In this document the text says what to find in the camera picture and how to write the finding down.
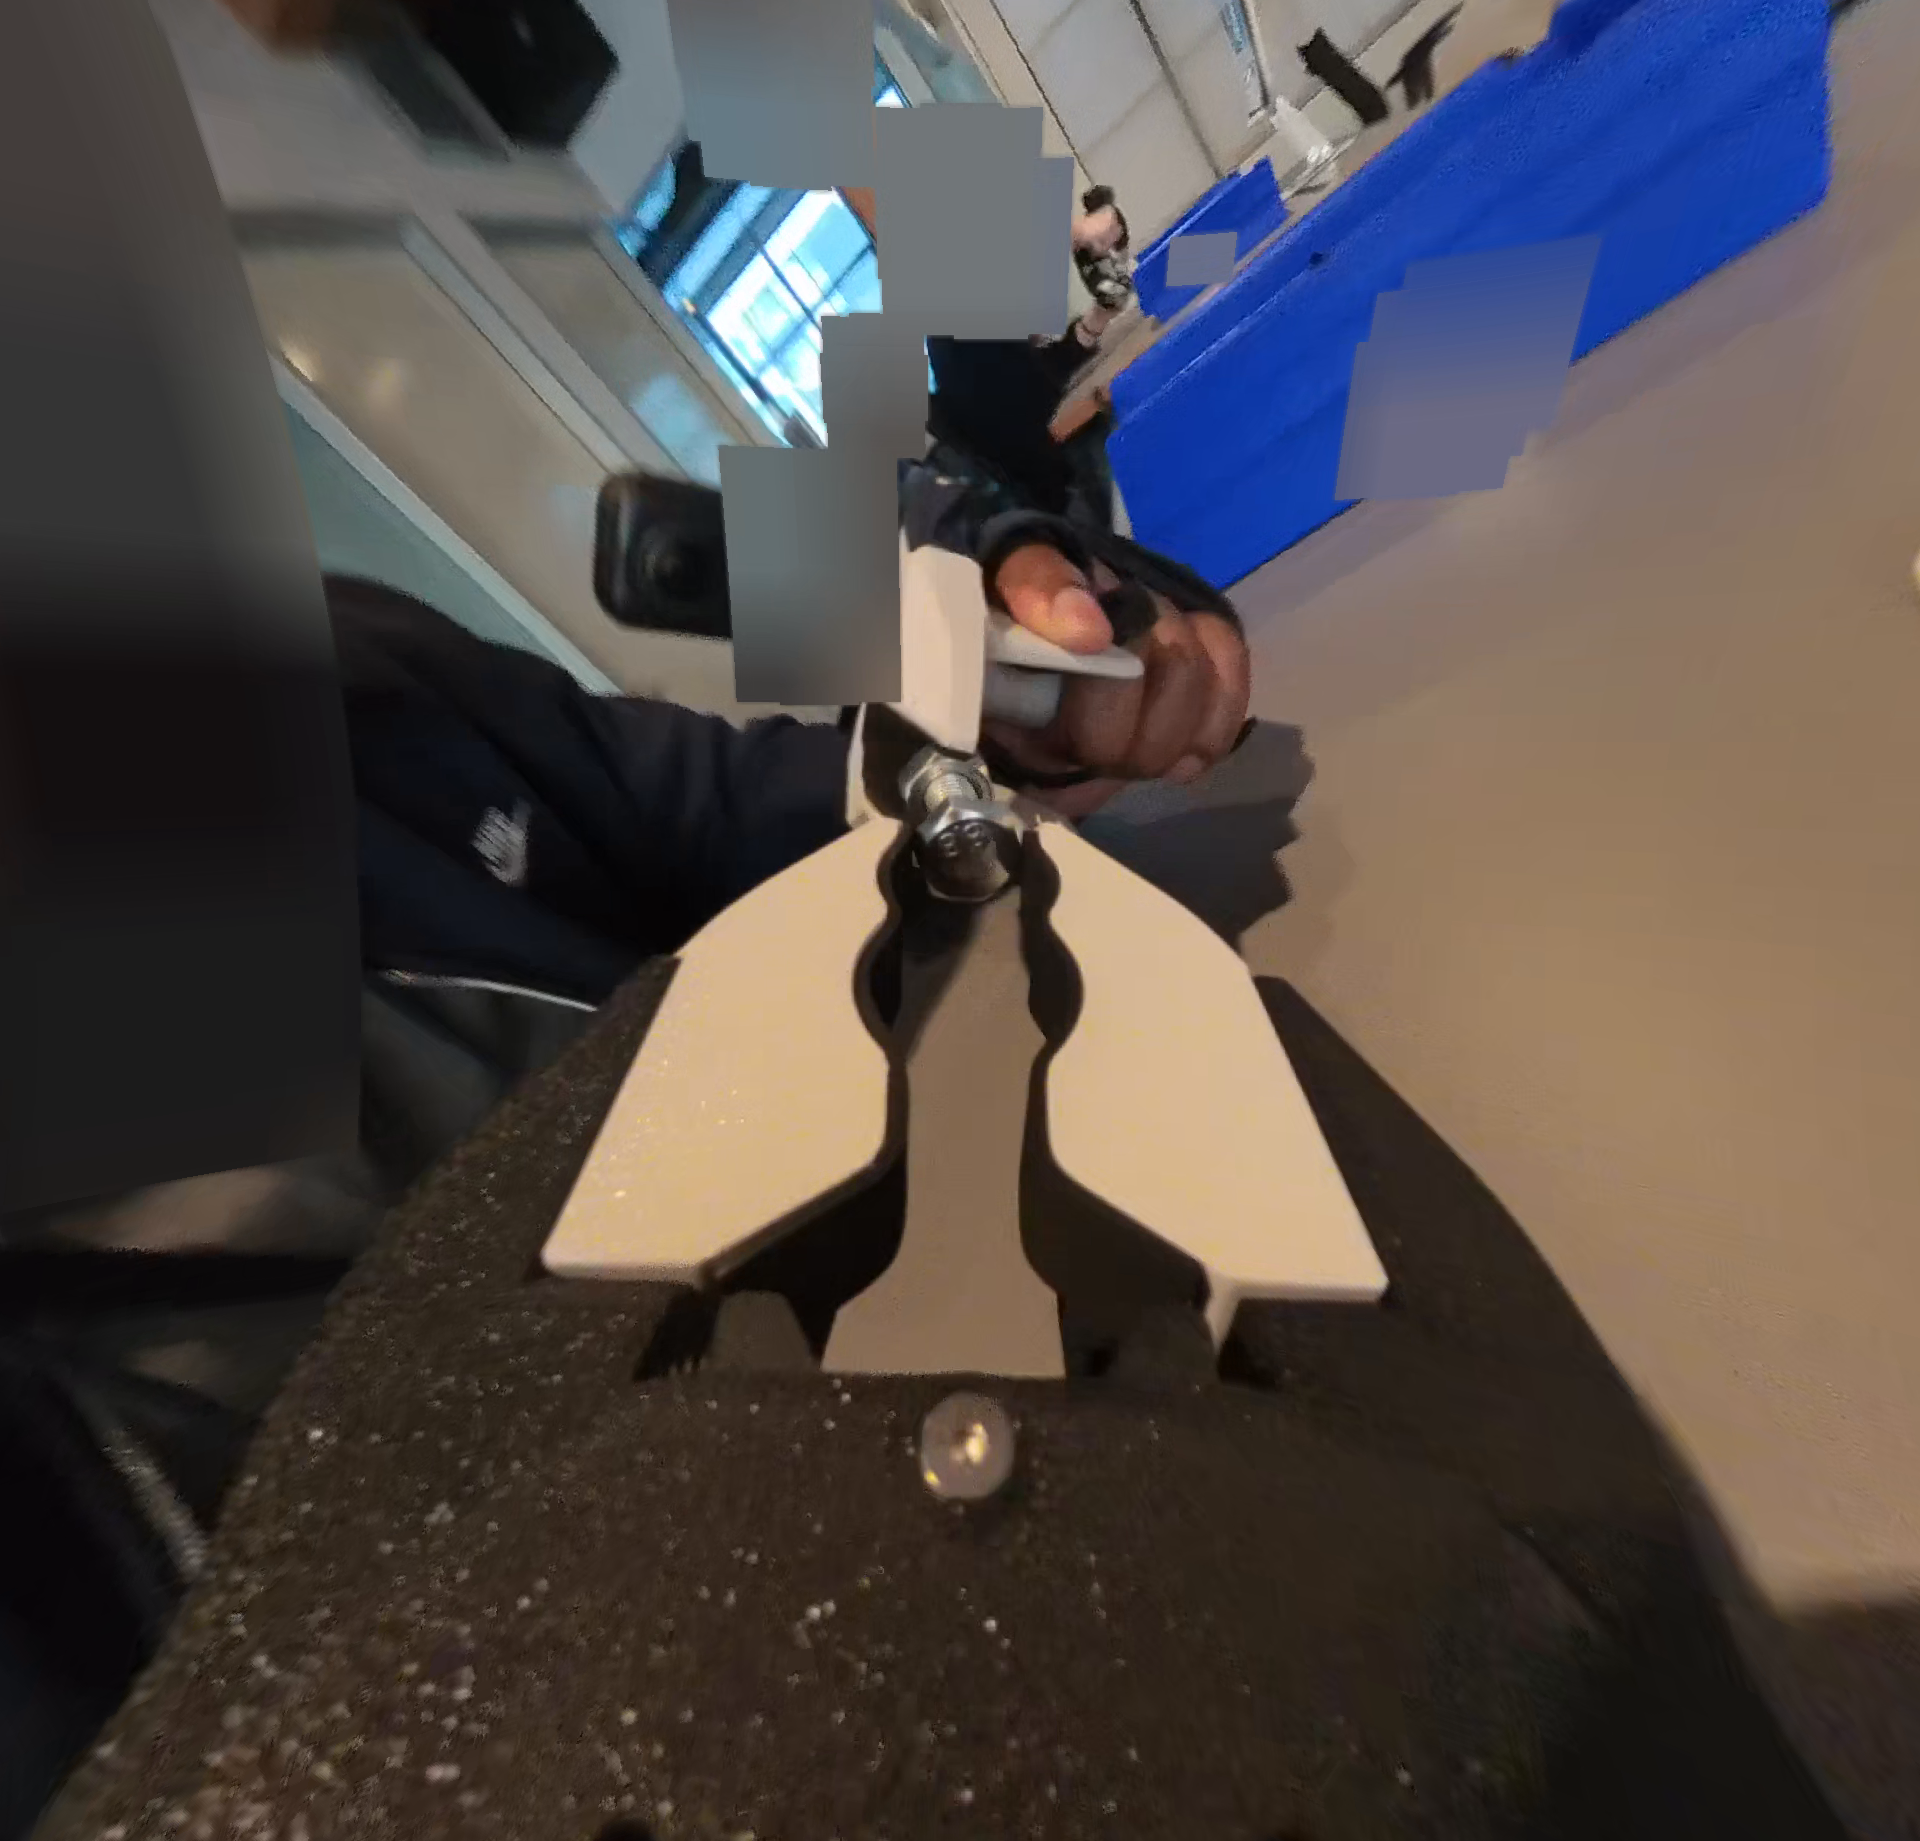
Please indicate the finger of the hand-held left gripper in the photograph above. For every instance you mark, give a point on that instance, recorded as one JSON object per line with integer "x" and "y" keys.
{"x": 871, "y": 770}
{"x": 945, "y": 640}

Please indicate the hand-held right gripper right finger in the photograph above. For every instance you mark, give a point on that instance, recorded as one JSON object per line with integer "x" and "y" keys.
{"x": 1199, "y": 1105}

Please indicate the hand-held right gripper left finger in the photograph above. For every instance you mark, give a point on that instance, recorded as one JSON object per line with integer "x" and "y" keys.
{"x": 751, "y": 1092}

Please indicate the steel hex nut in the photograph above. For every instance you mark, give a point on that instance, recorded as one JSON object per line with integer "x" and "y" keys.
{"x": 938, "y": 780}

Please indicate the steel hex bolt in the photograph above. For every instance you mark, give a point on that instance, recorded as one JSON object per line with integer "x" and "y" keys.
{"x": 966, "y": 859}

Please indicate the person's left forearm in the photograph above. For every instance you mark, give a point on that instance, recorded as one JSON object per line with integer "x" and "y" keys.
{"x": 704, "y": 776}

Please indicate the person's left hand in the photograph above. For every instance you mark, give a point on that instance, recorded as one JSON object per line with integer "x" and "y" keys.
{"x": 1170, "y": 701}

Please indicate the small blue plastic bin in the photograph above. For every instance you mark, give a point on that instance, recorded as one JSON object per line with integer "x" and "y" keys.
{"x": 1244, "y": 220}

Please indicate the black office chair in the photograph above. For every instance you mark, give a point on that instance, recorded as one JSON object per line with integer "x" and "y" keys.
{"x": 1351, "y": 79}

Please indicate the white roll-up banner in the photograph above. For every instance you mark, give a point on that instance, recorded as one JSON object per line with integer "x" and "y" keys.
{"x": 1254, "y": 10}

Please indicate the large blue plastic bin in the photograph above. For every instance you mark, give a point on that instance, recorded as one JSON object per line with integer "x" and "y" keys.
{"x": 1651, "y": 117}

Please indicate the black wall speaker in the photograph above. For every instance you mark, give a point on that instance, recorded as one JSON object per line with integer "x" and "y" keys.
{"x": 510, "y": 41}

